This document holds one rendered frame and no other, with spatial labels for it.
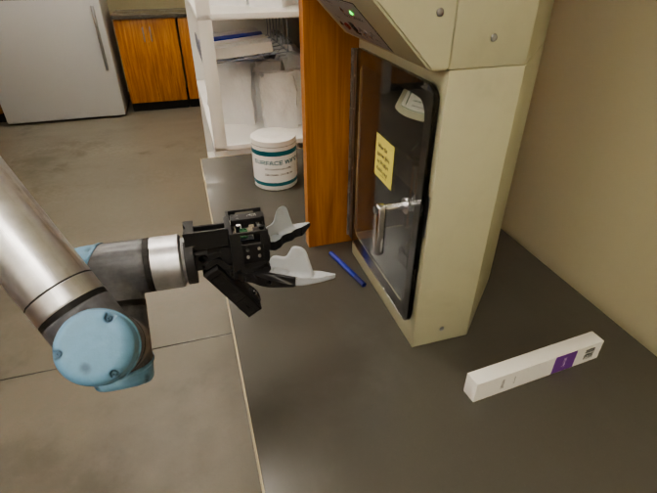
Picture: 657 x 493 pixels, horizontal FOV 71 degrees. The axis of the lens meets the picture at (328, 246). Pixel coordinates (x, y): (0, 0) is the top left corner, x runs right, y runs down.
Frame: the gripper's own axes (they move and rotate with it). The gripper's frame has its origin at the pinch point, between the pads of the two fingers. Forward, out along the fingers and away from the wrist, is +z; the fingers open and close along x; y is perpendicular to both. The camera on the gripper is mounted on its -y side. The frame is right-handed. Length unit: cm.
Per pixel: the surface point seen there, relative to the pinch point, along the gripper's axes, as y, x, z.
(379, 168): 7.2, 12.1, 13.5
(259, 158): -11, 67, 0
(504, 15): 32.5, -4.2, 21.3
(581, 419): -20.5, -24.6, 33.7
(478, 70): 26.3, -4.2, 19.0
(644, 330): -20, -12, 59
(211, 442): -114, 56, -28
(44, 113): -103, 481, -168
